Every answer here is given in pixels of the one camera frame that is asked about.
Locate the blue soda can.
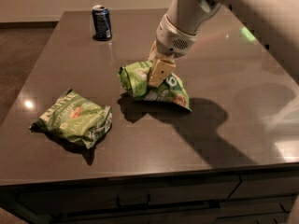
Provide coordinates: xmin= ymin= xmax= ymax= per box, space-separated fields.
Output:
xmin=92 ymin=5 xmax=112 ymax=41

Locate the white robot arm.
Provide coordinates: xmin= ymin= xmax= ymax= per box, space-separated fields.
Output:
xmin=151 ymin=0 xmax=299 ymax=201

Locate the green jalapeno chip bag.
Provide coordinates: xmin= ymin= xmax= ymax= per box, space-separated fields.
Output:
xmin=30 ymin=89 xmax=112 ymax=149

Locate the dark right cabinet drawer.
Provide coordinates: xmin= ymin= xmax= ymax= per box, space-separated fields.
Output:
xmin=230 ymin=171 xmax=299 ymax=199

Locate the green rice chip bag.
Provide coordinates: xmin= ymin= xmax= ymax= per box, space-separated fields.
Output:
xmin=118 ymin=61 xmax=191 ymax=111

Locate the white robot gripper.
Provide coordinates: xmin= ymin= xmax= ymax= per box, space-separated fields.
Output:
xmin=148 ymin=15 xmax=197 ymax=88

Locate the dark cabinet drawer with handle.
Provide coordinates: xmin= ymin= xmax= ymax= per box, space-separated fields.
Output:
xmin=18 ymin=177 xmax=239 ymax=215

